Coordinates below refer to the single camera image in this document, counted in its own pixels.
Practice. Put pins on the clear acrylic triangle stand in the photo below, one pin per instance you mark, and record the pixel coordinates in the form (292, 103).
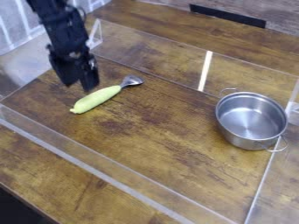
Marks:
(96, 37)

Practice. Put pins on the clear acrylic enclosure panel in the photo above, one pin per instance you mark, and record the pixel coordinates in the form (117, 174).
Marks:
(156, 194)

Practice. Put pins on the stainless steel pot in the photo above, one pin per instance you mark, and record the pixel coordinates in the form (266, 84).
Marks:
(253, 121)

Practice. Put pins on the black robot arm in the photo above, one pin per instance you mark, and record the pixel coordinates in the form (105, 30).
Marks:
(53, 5)

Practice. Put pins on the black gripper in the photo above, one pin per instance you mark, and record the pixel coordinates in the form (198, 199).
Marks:
(69, 49)

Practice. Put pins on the black bar on table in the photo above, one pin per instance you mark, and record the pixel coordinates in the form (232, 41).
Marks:
(246, 20)

